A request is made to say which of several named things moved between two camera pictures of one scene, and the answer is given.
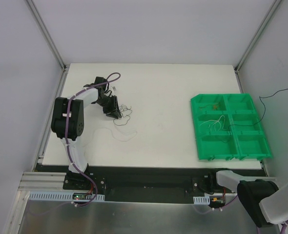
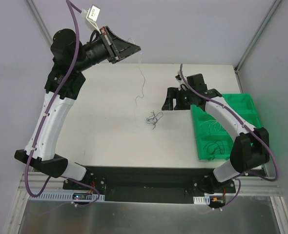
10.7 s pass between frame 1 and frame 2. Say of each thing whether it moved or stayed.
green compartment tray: stayed
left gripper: moved
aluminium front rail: stayed
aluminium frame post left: stayed
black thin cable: moved
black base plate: stayed
